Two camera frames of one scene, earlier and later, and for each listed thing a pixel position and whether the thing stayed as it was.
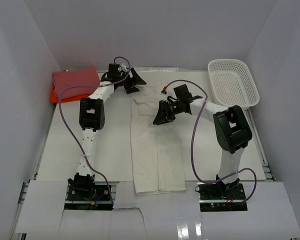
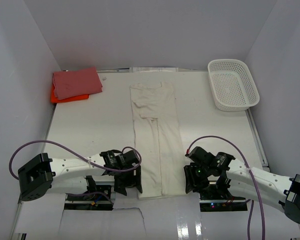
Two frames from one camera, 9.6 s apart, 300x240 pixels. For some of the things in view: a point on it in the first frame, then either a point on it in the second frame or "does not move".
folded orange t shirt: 53,99 does not move
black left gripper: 135,80 → 134,180
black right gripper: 162,115 → 192,183
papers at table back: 155,69 does not move
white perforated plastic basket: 232,83 does not move
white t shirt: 158,150 does not move
